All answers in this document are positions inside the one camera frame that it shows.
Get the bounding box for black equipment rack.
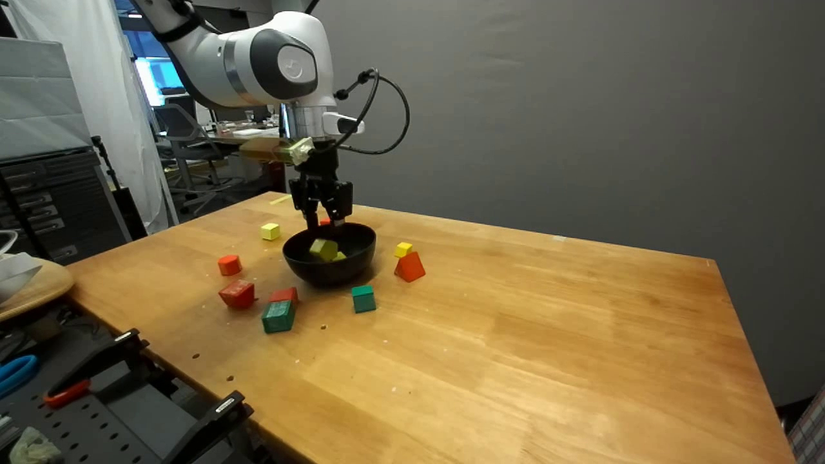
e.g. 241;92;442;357
0;146;134;269

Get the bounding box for black pegboard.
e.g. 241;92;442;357
0;302;286;464

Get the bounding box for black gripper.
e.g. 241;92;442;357
286;136;357;234

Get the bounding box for round wooden side table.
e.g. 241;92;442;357
0;257;77;325

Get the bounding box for tan wrist camera box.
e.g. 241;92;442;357
281;133;317;169

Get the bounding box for blue computer monitor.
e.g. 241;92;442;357
120;29;191;111

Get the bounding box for white curtain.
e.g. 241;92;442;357
11;0;181;238

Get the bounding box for grey cabinet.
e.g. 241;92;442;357
0;33;94;165

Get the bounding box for black office chair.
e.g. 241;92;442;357
153;101;228;218

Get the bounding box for orange wooden block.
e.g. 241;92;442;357
393;247;428;287

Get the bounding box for black bowl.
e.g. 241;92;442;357
281;221;380;290

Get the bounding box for plaid fabric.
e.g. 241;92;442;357
783;383;825;464

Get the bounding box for white crumpled object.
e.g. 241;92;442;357
6;424;65;464

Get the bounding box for white cloth bag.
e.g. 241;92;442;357
0;229;46;305

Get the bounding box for grey fabric backdrop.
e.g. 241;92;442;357
279;0;825;408

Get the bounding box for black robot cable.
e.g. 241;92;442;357
332;70;415;160

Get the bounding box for blue scissors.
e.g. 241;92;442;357
0;352;41;399

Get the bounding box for green wooden block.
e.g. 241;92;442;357
349;284;380;318
261;299;298;334

